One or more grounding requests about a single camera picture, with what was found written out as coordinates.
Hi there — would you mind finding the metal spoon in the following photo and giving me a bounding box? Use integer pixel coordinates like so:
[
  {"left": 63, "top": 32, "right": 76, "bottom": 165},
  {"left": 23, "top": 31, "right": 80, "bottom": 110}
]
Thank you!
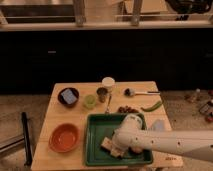
[{"left": 105, "top": 94, "right": 112, "bottom": 114}]

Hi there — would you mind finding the small green cup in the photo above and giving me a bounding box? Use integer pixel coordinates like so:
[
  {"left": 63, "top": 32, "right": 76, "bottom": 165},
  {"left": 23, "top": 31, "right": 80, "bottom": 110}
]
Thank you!
[{"left": 83, "top": 95, "right": 96, "bottom": 109}]

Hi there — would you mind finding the brush with white handle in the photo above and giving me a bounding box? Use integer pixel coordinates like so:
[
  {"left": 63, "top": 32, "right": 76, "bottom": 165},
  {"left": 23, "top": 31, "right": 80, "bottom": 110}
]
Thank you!
[{"left": 124, "top": 88, "right": 160, "bottom": 97}]

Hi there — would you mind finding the white paper cup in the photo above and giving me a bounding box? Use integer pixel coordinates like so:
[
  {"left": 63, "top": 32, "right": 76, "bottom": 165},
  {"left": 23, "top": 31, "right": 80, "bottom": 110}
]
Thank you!
[{"left": 102, "top": 77, "right": 115, "bottom": 93}]

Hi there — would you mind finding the red-orange bowl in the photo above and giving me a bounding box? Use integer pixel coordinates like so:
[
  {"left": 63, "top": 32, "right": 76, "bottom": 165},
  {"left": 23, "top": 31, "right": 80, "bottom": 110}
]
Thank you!
[{"left": 48, "top": 123, "right": 80, "bottom": 153}]

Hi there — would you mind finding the metal cup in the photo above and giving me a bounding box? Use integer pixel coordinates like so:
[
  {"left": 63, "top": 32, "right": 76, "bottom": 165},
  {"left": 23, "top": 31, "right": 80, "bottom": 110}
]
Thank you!
[{"left": 97, "top": 87, "right": 108, "bottom": 103}]

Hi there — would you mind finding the black stand left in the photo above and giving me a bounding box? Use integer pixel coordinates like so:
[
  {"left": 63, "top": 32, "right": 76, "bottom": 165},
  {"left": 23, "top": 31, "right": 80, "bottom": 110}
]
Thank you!
[{"left": 21, "top": 112, "right": 32, "bottom": 166}]

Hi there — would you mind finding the blue-grey sponge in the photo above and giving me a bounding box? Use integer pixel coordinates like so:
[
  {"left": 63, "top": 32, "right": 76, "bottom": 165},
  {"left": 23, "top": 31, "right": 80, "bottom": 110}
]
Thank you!
[{"left": 61, "top": 89, "right": 77, "bottom": 104}]

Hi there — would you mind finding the grey-blue cloth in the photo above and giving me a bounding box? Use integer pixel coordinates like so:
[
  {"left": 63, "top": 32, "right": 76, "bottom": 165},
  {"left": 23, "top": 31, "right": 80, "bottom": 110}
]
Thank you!
[{"left": 150, "top": 120, "right": 165, "bottom": 131}]

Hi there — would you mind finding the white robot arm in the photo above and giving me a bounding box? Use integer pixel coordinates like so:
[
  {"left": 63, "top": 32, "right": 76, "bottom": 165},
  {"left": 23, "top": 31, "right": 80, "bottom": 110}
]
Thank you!
[{"left": 112, "top": 114, "right": 213, "bottom": 163}]

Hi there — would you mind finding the dark bowl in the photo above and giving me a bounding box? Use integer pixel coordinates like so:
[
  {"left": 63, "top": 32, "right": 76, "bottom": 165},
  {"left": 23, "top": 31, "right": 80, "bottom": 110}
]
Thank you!
[{"left": 58, "top": 87, "right": 79, "bottom": 107}]

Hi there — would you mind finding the green pepper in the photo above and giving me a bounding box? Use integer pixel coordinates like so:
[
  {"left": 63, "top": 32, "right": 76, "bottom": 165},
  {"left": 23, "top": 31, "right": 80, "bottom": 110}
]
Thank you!
[{"left": 141, "top": 101, "right": 162, "bottom": 112}]

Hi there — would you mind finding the pile of dark nuts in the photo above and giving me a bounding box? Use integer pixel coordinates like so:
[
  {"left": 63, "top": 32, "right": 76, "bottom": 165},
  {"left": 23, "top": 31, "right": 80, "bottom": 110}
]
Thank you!
[{"left": 118, "top": 106, "right": 139, "bottom": 113}]

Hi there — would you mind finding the red-yellow peach fruit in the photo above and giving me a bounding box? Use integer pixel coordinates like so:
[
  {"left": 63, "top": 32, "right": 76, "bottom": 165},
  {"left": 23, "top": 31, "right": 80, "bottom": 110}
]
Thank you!
[{"left": 130, "top": 147, "right": 143, "bottom": 154}]

